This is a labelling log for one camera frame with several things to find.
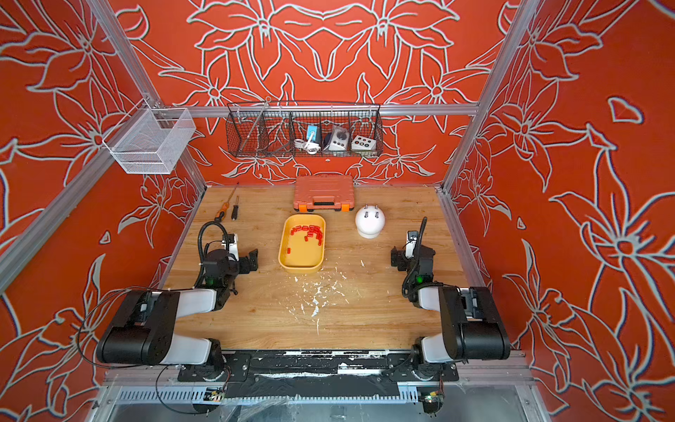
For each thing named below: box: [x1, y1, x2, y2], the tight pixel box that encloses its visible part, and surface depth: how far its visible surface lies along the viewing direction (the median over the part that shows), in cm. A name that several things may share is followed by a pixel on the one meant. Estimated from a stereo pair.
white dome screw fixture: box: [355, 203, 386, 240], surface depth 99 cm
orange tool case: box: [293, 175, 356, 212], surface depth 115 cm
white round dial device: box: [327, 126, 350, 152], surface depth 93 cm
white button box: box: [350, 135, 378, 156], surface depth 96 cm
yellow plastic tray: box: [277, 213, 327, 274], surface depth 102 cm
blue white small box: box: [306, 124, 319, 142], surface depth 85 cm
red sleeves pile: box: [290, 225, 324, 247], surface depth 106 cm
